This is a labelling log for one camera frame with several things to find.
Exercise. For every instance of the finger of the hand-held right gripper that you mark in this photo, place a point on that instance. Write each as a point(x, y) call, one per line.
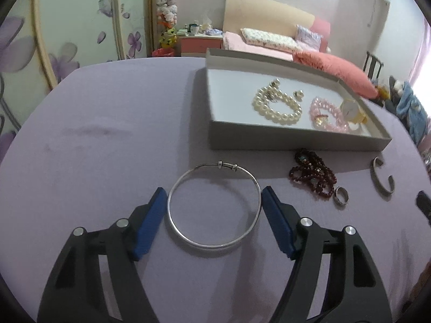
point(425, 207)

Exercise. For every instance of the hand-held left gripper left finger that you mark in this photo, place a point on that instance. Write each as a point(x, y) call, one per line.
point(151, 222)

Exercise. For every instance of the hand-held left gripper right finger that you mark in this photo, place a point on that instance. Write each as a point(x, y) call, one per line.
point(279, 222)

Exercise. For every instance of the thin silver bangle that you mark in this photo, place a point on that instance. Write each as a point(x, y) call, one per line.
point(219, 165)

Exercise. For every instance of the grey shallow tray box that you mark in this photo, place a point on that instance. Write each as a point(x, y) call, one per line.
point(269, 138)

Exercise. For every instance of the purple table cloth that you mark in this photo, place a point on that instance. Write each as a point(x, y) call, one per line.
point(101, 175)

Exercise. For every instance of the blue garment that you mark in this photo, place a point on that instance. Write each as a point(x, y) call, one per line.
point(412, 111)

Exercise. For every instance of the grey chair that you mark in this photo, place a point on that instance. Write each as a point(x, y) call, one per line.
point(392, 97)

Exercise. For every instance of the pink curtain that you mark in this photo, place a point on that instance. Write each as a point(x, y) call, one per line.
point(425, 60)

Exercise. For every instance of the dark wooden chair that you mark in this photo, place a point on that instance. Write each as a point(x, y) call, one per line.
point(372, 65)

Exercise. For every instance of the pink folded quilt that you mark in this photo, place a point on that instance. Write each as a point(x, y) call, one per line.
point(336, 70)

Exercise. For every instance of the red plastic bag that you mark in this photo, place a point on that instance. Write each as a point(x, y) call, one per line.
point(163, 52)

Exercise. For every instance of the white printed pillow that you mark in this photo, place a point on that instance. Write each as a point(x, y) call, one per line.
point(269, 39)

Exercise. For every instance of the pink white nightstand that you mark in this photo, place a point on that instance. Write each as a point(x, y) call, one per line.
point(200, 45)

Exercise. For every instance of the small floral pillow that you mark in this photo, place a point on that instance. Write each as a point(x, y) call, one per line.
point(309, 37)

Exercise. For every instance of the green books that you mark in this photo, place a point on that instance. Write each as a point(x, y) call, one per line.
point(182, 32)

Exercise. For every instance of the clear tube of plush toys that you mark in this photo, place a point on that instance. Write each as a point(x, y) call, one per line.
point(167, 13)

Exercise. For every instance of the bed with cream pink headboard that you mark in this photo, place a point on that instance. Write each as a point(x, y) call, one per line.
point(262, 13)

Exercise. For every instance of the floral glass sliding wardrobe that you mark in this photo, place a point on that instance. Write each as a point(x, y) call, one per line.
point(67, 23)

